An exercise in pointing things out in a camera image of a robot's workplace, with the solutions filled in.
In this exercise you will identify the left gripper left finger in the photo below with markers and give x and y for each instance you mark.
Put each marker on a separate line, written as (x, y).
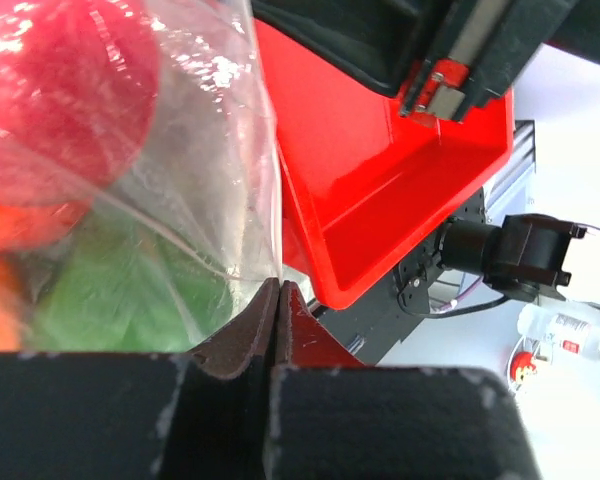
(194, 415)

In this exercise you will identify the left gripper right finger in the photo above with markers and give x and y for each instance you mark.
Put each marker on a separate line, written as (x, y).
(332, 417)

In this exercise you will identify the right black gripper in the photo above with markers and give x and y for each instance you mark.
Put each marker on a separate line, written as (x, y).
(442, 57)

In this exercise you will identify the green bell pepper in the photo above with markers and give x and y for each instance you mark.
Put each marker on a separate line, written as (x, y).
(124, 287)

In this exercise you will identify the clear zip top bag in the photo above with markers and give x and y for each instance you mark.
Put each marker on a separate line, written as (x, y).
(208, 176)

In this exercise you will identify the red apple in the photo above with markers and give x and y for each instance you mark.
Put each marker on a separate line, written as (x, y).
(78, 89)

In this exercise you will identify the red yellow peach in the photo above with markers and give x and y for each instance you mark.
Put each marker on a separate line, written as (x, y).
(30, 227)

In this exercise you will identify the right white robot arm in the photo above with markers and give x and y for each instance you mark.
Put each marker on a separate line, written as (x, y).
(517, 259)

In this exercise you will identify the red plastic bin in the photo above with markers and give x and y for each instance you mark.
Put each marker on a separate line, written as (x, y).
(362, 186)

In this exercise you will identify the small red round object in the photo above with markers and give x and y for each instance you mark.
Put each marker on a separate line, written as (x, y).
(522, 366)

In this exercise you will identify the clear plastic bottle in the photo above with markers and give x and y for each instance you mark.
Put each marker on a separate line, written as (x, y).
(559, 330)

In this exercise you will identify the aluminium frame rail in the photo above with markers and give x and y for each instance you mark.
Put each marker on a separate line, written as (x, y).
(506, 192)

